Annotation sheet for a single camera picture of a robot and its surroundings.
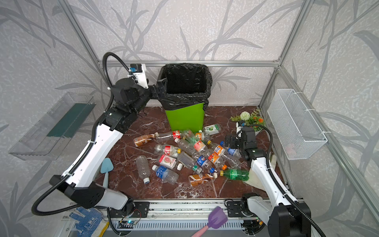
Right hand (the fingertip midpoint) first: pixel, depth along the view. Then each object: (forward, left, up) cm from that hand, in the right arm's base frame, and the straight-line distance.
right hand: (233, 132), depth 84 cm
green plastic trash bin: (+13, +25, -2) cm, 28 cm away
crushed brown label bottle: (-23, +22, -11) cm, 33 cm away
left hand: (+7, +36, +34) cm, 51 cm away
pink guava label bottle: (-12, +39, -12) cm, 43 cm away
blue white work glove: (-41, +75, -15) cm, 86 cm away
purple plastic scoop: (-40, +11, -15) cm, 44 cm away
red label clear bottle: (-7, +39, -6) cm, 40 cm away
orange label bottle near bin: (+4, +19, -9) cm, 22 cm away
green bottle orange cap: (-20, 0, -11) cm, 23 cm away
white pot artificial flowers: (+12, -14, -2) cm, 19 cm away
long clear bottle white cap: (-3, +26, -12) cm, 29 cm away
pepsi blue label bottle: (-12, +18, -12) cm, 25 cm away
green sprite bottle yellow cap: (+1, +26, -5) cm, 26 cm away
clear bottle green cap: (-12, +28, -12) cm, 32 cm away
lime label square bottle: (+12, +11, -13) cm, 21 cm away
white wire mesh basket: (-12, -23, +18) cm, 31 cm away
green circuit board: (-41, +54, -16) cm, 69 cm away
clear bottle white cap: (-17, +52, -11) cm, 55 cm away
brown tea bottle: (+2, +58, -11) cm, 59 cm away
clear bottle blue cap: (-6, -2, -14) cm, 15 cm away
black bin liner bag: (+35, +29, +7) cm, 46 cm away
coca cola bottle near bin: (+6, +35, -11) cm, 37 cm away
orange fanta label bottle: (-8, +9, -12) cm, 17 cm away
